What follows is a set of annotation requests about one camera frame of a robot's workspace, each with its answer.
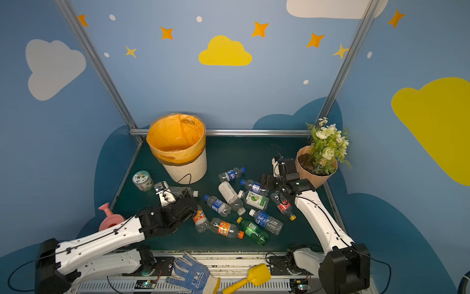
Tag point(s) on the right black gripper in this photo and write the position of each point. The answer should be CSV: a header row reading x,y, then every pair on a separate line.
x,y
267,180

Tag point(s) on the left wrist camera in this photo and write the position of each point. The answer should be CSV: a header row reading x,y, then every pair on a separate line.
x,y
162,190

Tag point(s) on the pink plant pot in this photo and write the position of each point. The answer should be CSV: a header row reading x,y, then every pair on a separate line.
x,y
306,174

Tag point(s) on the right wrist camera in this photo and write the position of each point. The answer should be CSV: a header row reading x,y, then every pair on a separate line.
x,y
275,164

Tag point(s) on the orange label bottle orange cap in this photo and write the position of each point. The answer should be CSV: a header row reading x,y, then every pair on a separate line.
x,y
225,229

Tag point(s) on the blue label bottle white cap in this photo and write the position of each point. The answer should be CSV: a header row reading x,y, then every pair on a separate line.
x,y
266,221

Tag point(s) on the green bottle yellow cap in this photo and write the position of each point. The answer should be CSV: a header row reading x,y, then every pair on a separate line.
x,y
253,231

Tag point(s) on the green white round tin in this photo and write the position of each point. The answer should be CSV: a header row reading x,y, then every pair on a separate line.
x,y
143,181

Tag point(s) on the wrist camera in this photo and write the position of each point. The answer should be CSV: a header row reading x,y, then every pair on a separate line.
x,y
275,164
162,190

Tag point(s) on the aluminium frame rail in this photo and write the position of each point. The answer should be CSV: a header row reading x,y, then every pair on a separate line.
x,y
227,132

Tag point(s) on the brown coffee bottle white cap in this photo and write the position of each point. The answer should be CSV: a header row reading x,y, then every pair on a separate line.
x,y
231,198

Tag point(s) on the yellow plastic shovel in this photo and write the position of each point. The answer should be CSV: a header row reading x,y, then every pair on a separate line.
x,y
257,275

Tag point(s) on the clear bottle blue text label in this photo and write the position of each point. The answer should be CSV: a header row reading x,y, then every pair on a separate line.
x,y
254,187

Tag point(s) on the artificial green white plant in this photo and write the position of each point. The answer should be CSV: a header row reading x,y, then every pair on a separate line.
x,y
328,144

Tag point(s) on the white bin orange liner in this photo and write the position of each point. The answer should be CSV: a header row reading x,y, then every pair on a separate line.
x,y
178,141

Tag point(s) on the blue dotted work glove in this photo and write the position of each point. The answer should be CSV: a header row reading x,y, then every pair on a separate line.
x,y
192,277

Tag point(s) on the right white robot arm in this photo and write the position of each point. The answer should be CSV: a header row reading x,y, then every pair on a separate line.
x,y
344,266

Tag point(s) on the small orange label bottle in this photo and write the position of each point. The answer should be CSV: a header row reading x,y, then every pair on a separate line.
x,y
201,221

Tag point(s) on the green label white bottle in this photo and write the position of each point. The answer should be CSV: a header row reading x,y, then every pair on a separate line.
x,y
254,200

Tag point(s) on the red label bottle yellow cap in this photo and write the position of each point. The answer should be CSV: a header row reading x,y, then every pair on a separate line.
x,y
283,204

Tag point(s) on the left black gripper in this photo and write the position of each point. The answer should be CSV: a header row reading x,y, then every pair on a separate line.
x,y
184,205

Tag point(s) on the pepsi bottle blue cap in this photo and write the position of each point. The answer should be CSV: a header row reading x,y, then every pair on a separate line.
x,y
232,174

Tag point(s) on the clear unlabelled bottle white cap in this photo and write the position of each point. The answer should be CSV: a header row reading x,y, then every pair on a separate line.
x,y
179,192

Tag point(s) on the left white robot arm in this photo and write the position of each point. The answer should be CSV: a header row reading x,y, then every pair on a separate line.
x,y
56,266

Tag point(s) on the pink watering can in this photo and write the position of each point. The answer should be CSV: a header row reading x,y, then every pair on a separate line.
x,y
111,219

